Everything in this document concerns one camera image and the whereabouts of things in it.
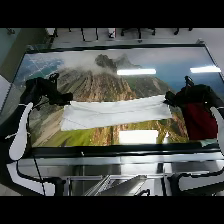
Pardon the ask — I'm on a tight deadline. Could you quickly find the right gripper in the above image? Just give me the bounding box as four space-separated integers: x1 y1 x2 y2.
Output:
164 90 183 108

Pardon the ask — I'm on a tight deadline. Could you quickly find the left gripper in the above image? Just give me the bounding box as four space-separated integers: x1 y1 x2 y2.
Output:
53 92 74 107

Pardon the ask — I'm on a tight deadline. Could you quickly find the white shirt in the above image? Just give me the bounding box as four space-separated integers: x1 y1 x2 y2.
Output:
60 94 174 132

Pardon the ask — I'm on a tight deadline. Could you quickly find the red garment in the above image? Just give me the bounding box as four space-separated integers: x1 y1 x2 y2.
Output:
175 85 219 141

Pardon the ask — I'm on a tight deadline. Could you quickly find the black cable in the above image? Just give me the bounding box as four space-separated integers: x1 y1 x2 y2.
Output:
25 101 48 197

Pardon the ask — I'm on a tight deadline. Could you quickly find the silver frame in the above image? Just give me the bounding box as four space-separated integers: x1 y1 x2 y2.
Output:
13 151 224 197

